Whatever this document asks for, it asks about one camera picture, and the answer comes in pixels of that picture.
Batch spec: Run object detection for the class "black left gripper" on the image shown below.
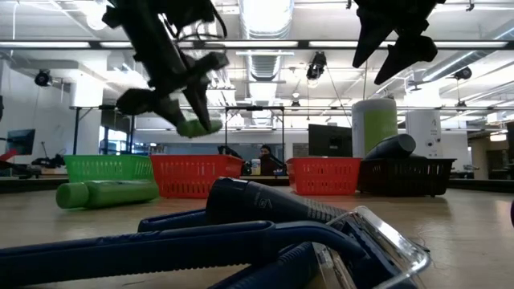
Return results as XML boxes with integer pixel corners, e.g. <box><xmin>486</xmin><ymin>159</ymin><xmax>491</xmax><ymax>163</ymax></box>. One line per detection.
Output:
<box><xmin>116</xmin><ymin>34</ymin><xmax>230</xmax><ymax>133</ymax></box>

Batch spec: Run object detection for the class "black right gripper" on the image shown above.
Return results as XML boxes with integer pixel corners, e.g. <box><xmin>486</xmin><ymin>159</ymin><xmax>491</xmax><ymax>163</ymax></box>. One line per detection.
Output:
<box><xmin>352</xmin><ymin>0</ymin><xmax>447</xmax><ymax>86</ymax></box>

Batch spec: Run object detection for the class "green travel bottle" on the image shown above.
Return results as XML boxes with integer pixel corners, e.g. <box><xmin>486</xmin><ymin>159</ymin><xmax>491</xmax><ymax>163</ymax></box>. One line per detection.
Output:
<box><xmin>55</xmin><ymin>179</ymin><xmax>160</xmax><ymax>210</ymax></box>
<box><xmin>175</xmin><ymin>118</ymin><xmax>224</xmax><ymax>140</ymax></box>

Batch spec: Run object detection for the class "grey travel bottle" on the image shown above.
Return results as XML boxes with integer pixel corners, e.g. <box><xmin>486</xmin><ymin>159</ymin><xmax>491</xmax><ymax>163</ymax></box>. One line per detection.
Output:
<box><xmin>363</xmin><ymin>133</ymin><xmax>418</xmax><ymax>161</ymax></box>

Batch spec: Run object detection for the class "blue razor with clear cap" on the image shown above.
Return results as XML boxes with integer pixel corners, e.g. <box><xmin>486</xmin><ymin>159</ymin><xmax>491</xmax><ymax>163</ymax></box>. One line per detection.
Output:
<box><xmin>0</xmin><ymin>205</ymin><xmax>431</xmax><ymax>289</ymax></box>

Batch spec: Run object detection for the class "black ceiling lamp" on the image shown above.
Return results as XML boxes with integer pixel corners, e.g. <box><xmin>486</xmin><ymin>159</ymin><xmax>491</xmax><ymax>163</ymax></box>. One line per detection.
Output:
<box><xmin>305</xmin><ymin>51</ymin><xmax>328</xmax><ymax>80</ymax></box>
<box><xmin>454</xmin><ymin>66</ymin><xmax>474</xmax><ymax>81</ymax></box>
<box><xmin>34</xmin><ymin>69</ymin><xmax>53</xmax><ymax>88</ymax></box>

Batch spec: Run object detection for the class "red plastic basket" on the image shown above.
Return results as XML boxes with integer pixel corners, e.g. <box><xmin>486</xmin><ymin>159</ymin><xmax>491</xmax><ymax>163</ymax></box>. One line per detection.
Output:
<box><xmin>286</xmin><ymin>157</ymin><xmax>362</xmax><ymax>197</ymax></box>
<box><xmin>149</xmin><ymin>154</ymin><xmax>245</xmax><ymax>200</ymax></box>

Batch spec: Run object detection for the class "white green wipes canister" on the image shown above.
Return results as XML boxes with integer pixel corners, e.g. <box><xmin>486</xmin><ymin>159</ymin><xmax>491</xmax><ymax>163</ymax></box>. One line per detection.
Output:
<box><xmin>351</xmin><ymin>98</ymin><xmax>398</xmax><ymax>160</ymax></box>

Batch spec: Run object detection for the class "white cylindrical appliance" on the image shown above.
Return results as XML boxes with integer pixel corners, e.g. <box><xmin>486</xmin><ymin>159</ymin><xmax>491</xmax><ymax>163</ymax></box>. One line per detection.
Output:
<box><xmin>405</xmin><ymin>108</ymin><xmax>443</xmax><ymax>158</ymax></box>

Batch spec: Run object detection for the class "green plastic basket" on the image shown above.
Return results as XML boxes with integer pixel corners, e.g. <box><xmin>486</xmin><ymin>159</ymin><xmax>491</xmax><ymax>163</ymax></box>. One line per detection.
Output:
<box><xmin>63</xmin><ymin>154</ymin><xmax>156</xmax><ymax>184</ymax></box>

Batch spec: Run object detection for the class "workbench with yellow objects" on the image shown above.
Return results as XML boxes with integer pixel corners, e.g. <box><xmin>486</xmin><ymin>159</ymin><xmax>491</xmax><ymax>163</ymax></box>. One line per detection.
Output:
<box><xmin>68</xmin><ymin>104</ymin><xmax>137</xmax><ymax>157</ymax></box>

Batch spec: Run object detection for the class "black overhead beam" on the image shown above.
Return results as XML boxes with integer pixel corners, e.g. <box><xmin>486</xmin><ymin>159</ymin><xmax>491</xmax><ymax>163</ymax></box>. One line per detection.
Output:
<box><xmin>0</xmin><ymin>39</ymin><xmax>514</xmax><ymax>51</ymax></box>

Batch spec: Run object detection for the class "person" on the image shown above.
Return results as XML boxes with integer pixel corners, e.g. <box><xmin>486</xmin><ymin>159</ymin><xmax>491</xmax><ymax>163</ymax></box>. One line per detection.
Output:
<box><xmin>256</xmin><ymin>144</ymin><xmax>282</xmax><ymax>177</ymax></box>

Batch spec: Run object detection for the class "black monitor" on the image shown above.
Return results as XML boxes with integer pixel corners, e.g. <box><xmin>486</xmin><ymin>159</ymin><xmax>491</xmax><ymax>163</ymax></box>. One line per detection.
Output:
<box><xmin>308</xmin><ymin>124</ymin><xmax>353</xmax><ymax>158</ymax></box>

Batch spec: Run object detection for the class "black plastic basket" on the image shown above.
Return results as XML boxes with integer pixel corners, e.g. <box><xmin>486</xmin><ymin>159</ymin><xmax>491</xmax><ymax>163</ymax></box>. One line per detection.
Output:
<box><xmin>356</xmin><ymin>156</ymin><xmax>458</xmax><ymax>197</ymax></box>

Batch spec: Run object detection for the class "black background rig frame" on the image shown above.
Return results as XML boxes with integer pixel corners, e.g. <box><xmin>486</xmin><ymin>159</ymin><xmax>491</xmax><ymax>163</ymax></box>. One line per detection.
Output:
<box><xmin>223</xmin><ymin>105</ymin><xmax>287</xmax><ymax>164</ymax></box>

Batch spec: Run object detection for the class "silver ventilation duct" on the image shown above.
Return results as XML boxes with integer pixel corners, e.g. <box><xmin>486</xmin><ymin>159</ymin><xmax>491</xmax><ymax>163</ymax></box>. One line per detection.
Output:
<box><xmin>239</xmin><ymin>0</ymin><xmax>296</xmax><ymax>128</ymax></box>

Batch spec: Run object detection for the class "wall screen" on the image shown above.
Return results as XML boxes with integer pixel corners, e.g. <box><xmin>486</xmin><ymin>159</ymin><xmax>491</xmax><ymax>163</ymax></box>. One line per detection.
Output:
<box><xmin>6</xmin><ymin>128</ymin><xmax>36</xmax><ymax>157</ymax></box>

